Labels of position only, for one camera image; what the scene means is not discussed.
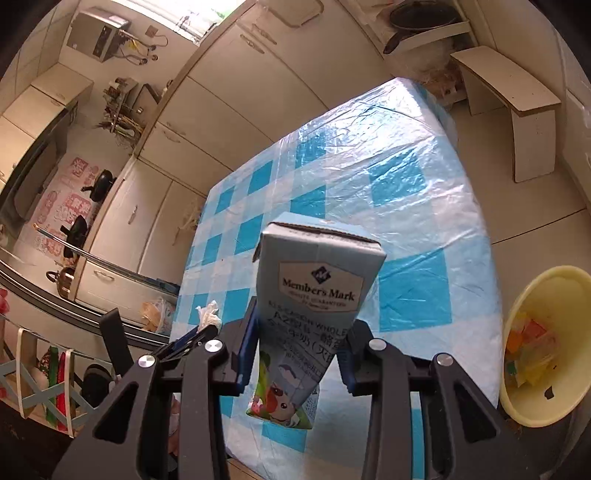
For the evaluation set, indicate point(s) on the colourful wrappers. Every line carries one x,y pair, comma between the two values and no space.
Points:
535,364

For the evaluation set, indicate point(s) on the white tissue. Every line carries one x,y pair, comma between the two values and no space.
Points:
207,314

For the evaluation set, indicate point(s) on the wall socket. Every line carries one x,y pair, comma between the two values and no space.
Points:
150,32

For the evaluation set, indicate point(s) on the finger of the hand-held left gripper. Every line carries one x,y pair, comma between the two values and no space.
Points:
189,340

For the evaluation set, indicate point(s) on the blue checked plastic tablecloth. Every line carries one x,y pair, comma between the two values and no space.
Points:
392,184

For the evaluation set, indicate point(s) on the black frying pan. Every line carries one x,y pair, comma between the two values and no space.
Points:
420,16

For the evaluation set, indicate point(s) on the black pot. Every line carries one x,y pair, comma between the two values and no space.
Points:
74,230

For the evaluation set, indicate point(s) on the sliding door frame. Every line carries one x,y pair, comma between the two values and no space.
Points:
69,308

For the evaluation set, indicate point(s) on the white wooden stool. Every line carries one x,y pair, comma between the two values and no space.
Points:
508,78

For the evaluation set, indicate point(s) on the red wall stickers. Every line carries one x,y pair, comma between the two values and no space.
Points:
74,205

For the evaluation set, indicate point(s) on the red yellow snack wrapper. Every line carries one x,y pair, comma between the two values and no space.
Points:
533,331

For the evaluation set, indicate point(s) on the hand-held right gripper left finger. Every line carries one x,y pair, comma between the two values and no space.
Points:
244,355

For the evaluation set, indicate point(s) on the white drawer cabinet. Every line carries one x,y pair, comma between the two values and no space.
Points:
579,138

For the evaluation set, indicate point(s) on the crumpled plastic bag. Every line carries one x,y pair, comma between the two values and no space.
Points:
157,316

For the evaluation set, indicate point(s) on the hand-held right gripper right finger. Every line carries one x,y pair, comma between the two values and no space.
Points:
347,369

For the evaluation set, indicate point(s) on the range hood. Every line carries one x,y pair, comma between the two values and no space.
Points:
37,170

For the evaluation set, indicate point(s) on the kitchen window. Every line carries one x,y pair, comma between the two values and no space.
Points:
217,14

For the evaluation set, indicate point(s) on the white storage rack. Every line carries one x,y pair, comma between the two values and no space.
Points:
438,34

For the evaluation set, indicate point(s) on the black wok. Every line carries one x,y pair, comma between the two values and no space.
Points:
100,184

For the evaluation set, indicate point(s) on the grey water heater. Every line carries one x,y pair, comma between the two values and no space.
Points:
92,32

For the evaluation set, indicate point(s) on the blue milk carton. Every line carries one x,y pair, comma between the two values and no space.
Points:
314,286

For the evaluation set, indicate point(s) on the clear bag of bread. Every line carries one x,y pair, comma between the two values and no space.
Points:
443,83

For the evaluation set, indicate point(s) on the cross-braced storage shelf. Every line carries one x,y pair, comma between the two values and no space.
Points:
27,392

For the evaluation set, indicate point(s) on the wall utensil rack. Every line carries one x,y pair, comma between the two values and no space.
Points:
138,99

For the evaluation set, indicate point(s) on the steel kettle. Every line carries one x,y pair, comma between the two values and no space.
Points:
62,281

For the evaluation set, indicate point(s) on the yellow plastic basin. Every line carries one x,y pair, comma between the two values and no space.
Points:
531,406

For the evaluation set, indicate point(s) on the white kitchen base cabinets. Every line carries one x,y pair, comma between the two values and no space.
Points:
221,106

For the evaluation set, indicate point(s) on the white hanging bin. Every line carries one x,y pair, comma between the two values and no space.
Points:
295,14

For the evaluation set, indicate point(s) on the white wall cabinets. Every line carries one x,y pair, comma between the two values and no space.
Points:
60,87

